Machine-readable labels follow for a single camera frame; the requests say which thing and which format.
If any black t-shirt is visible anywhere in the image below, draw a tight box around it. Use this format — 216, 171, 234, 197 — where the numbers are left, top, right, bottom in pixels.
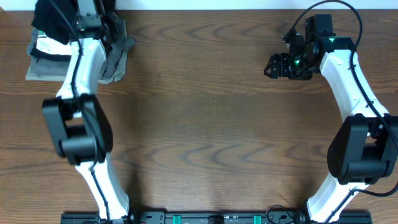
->
32, 0, 118, 44

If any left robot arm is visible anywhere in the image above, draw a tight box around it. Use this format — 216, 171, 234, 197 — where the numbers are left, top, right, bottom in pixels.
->
42, 15, 134, 223

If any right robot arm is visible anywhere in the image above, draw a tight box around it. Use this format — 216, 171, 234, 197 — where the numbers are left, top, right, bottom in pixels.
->
264, 34, 397, 223

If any grey folded garment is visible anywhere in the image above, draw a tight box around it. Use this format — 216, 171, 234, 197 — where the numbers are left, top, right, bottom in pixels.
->
25, 14, 137, 81

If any red and black folded garment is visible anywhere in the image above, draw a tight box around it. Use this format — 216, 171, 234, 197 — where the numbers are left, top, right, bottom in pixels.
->
30, 48, 71, 62

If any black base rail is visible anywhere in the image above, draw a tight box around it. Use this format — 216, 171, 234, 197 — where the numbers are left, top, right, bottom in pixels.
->
60, 210, 373, 224

